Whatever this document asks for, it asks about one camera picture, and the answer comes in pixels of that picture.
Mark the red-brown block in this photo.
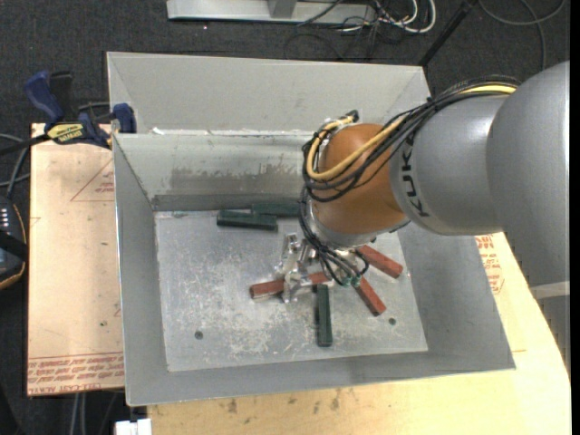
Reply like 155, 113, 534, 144
356, 244, 404, 280
249, 272, 333, 299
353, 275, 388, 318

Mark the dark green flat block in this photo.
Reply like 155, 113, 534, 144
314, 284, 334, 348
250, 202, 303, 219
216, 209, 279, 233

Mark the grey metal bin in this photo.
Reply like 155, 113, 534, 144
106, 51, 517, 408

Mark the brown cardboard board, red print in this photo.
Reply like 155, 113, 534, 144
26, 121, 507, 399

